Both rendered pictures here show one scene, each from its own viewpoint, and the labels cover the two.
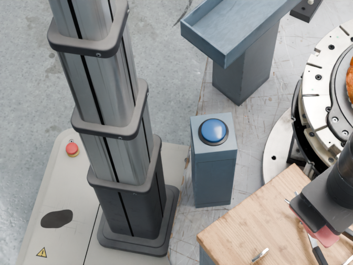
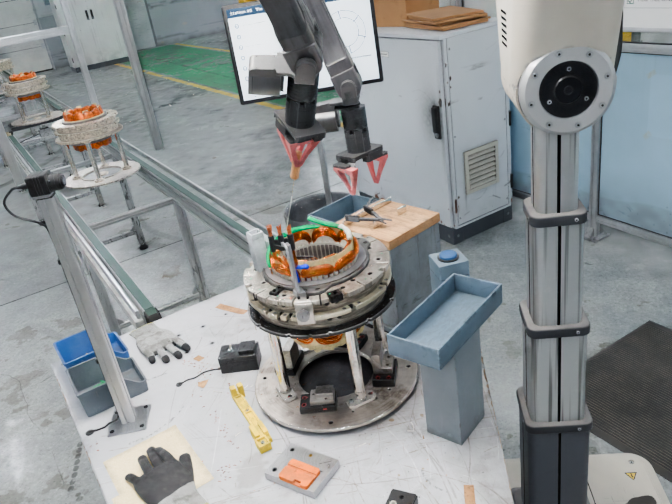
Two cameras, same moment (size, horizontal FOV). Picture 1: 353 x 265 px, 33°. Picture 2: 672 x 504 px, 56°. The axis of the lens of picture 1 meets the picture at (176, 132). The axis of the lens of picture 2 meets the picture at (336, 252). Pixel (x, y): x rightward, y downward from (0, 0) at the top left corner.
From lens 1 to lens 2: 1.76 m
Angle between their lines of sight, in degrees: 91
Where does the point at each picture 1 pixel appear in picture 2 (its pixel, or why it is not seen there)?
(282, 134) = (403, 381)
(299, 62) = (397, 452)
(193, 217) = not seen: hidden behind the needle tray
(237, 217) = (418, 220)
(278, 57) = (421, 453)
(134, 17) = not seen: outside the picture
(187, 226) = not seen: hidden behind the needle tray
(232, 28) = (457, 311)
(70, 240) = (612, 490)
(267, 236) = (399, 219)
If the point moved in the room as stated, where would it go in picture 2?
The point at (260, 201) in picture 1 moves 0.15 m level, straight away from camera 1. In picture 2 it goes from (406, 227) to (400, 255)
